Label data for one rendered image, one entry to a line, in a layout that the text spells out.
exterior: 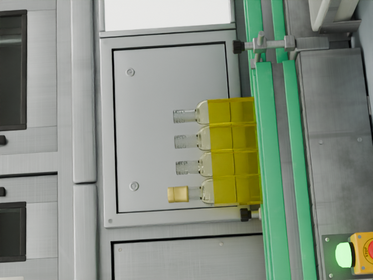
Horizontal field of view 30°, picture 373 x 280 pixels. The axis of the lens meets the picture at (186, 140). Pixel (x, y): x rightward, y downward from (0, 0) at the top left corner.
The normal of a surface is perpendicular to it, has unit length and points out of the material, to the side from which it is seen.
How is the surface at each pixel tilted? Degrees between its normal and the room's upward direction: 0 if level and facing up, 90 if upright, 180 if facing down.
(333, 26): 90
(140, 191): 90
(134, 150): 90
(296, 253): 90
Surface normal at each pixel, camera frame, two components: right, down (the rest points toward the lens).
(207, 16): -0.04, -0.25
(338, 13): 0.05, 0.97
